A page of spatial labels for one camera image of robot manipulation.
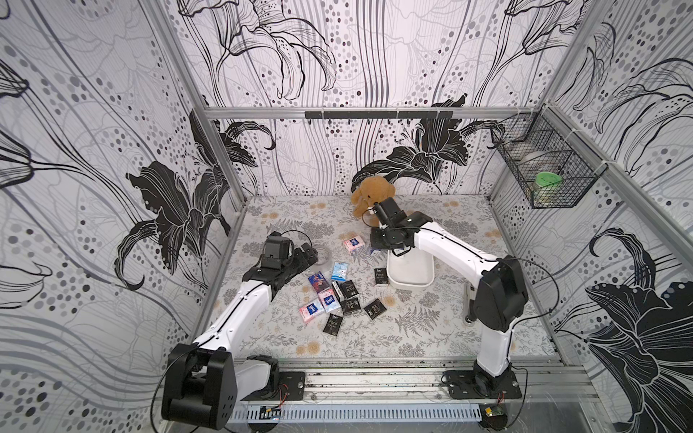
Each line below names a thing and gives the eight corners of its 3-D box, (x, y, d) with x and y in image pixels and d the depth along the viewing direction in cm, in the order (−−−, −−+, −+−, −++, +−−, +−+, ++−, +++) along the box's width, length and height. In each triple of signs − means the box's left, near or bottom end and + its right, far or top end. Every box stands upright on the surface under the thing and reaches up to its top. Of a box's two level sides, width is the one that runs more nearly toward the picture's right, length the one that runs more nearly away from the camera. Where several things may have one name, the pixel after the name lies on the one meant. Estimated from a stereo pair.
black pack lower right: (372, 320, 87) (372, 317, 85) (364, 309, 89) (364, 306, 87) (385, 310, 89) (385, 307, 87) (376, 300, 91) (377, 297, 89)
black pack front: (323, 332, 84) (323, 329, 83) (330, 315, 88) (330, 312, 86) (336, 336, 84) (336, 334, 82) (343, 319, 87) (342, 316, 85)
